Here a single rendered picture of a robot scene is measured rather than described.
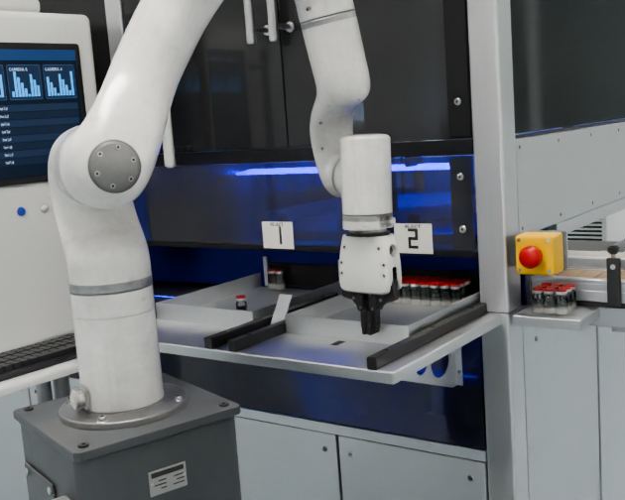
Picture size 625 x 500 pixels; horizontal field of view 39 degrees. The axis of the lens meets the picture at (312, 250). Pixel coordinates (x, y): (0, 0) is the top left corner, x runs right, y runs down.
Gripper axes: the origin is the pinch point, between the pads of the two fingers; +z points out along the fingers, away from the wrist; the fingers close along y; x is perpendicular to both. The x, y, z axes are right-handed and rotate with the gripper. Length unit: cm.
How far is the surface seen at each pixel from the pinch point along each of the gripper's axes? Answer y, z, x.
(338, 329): 7.7, 2.5, -1.6
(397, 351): -8.7, 2.8, 6.0
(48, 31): 89, -57, -7
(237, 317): 31.2, 2.6, -1.5
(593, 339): -13, 18, -77
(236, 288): 53, 3, -27
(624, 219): 101, 36, -489
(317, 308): 19.2, 1.4, -11.5
